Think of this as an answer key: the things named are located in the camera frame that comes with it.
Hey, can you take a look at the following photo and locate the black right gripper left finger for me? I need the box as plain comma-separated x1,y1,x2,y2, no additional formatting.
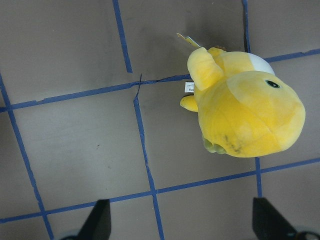
76,199,111,240

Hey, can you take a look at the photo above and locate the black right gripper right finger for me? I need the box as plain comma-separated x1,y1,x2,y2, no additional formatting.
252,197,304,240

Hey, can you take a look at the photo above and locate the yellow plush dinosaur toy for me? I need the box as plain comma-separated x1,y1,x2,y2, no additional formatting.
180,36,306,158

